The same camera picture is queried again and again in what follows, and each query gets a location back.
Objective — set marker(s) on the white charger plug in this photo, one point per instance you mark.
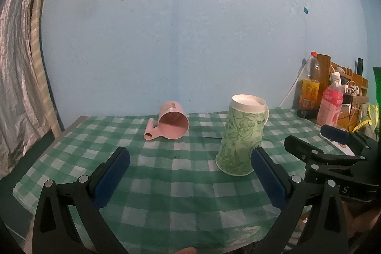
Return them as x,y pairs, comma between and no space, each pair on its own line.
350,89

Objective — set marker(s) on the pink cup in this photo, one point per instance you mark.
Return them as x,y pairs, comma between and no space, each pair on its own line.
172,124

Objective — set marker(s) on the green plastic bag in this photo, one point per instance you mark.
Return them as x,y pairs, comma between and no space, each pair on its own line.
377,87

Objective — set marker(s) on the yellow-green cloth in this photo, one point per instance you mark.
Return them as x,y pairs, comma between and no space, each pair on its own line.
367,120

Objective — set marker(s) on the small black box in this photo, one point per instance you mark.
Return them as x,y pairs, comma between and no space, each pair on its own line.
306,113

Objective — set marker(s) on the green checkered tablecloth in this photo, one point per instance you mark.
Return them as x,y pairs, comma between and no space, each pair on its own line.
178,182

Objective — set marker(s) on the wooden desk organizer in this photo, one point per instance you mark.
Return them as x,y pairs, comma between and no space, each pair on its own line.
355,84

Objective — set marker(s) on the green floral cup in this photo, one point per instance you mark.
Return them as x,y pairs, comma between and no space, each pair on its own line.
241,135

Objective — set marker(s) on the orange-capped drink bottle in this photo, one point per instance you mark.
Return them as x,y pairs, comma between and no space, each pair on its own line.
311,84

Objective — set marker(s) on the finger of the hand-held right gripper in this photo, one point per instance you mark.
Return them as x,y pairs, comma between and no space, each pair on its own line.
300,146
336,132

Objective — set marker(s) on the pink plastic bottle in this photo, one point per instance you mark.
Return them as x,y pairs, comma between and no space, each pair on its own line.
329,105

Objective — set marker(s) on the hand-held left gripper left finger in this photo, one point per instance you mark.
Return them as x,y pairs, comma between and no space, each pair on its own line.
111,179

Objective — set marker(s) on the person's right forearm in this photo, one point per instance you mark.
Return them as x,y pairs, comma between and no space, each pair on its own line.
364,221

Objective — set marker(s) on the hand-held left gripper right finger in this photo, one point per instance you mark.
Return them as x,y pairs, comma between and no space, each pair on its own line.
269,181

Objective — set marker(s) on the silver curtain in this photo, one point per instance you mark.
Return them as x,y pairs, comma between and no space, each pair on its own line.
16,78

